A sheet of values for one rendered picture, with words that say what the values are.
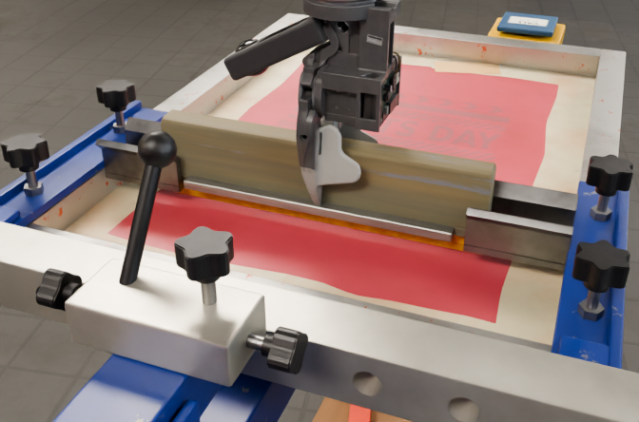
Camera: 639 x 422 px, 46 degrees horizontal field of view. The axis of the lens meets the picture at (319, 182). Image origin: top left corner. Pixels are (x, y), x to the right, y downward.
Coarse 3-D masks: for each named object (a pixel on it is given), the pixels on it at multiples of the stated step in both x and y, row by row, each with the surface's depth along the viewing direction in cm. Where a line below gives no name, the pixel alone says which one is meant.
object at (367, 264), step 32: (448, 96) 113; (480, 96) 113; (512, 96) 113; (544, 96) 113; (512, 128) 103; (544, 128) 103; (512, 160) 95; (320, 256) 77; (352, 256) 77; (384, 256) 77; (416, 256) 77; (448, 256) 77; (480, 256) 77; (352, 288) 72; (384, 288) 72; (416, 288) 72; (448, 288) 72; (480, 288) 72
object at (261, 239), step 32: (288, 96) 113; (160, 192) 88; (128, 224) 82; (160, 224) 82; (192, 224) 82; (224, 224) 82; (256, 224) 82; (288, 224) 82; (320, 224) 82; (256, 256) 77; (288, 256) 77
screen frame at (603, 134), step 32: (416, 32) 128; (448, 32) 128; (512, 64) 123; (544, 64) 121; (576, 64) 120; (608, 64) 115; (192, 96) 104; (224, 96) 111; (608, 96) 104; (608, 128) 95; (96, 192) 85; (32, 224) 75; (64, 224) 81; (160, 256) 70; (288, 288) 66
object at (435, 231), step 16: (192, 176) 83; (208, 192) 82; (224, 192) 81; (240, 192) 80; (256, 192) 80; (272, 192) 80; (288, 208) 79; (304, 208) 78; (320, 208) 77; (336, 208) 77; (352, 208) 77; (368, 224) 76; (384, 224) 75; (400, 224) 74; (416, 224) 74; (432, 224) 74; (448, 240) 73
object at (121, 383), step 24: (120, 360) 51; (96, 384) 49; (120, 384) 49; (144, 384) 49; (168, 384) 49; (192, 384) 51; (216, 384) 54; (72, 408) 47; (96, 408) 47; (120, 408) 47; (144, 408) 47; (168, 408) 48
